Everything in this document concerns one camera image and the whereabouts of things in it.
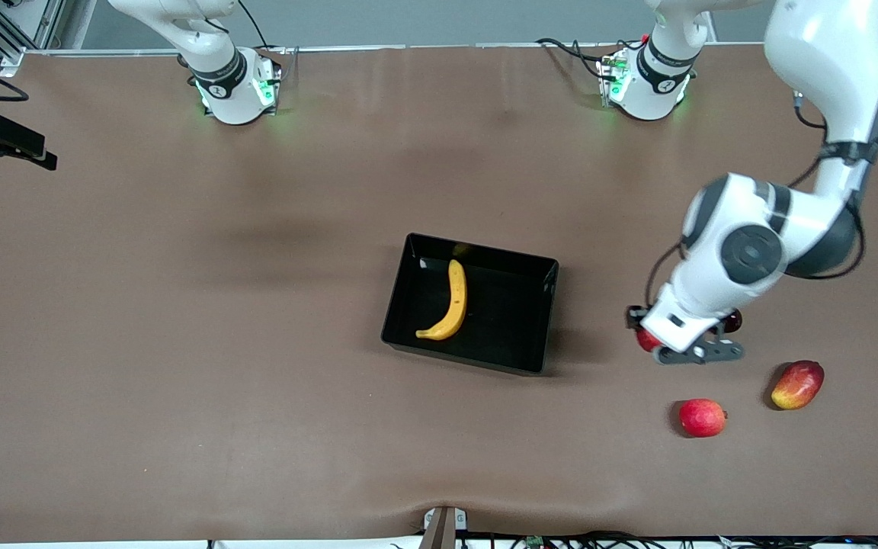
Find black plastic tray box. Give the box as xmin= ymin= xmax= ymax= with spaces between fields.
xmin=380 ymin=233 xmax=559 ymax=376

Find yellow banana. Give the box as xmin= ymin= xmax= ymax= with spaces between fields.
xmin=415 ymin=259 xmax=468 ymax=341

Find round red peach fruit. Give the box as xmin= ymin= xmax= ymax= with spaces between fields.
xmin=678 ymin=398 xmax=729 ymax=438

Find red yellow mango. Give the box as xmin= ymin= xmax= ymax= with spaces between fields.
xmin=771 ymin=361 xmax=825 ymax=411

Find brown table cover mat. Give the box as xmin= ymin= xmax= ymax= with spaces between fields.
xmin=0 ymin=44 xmax=878 ymax=544

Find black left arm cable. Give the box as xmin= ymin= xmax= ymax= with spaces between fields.
xmin=643 ymin=90 xmax=878 ymax=307

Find black base cable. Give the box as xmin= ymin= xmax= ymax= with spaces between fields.
xmin=235 ymin=0 xmax=289 ymax=56

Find black base power cables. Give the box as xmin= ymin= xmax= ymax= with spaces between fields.
xmin=536 ymin=37 xmax=624 ymax=79

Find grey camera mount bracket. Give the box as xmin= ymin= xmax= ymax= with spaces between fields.
xmin=421 ymin=506 xmax=469 ymax=549

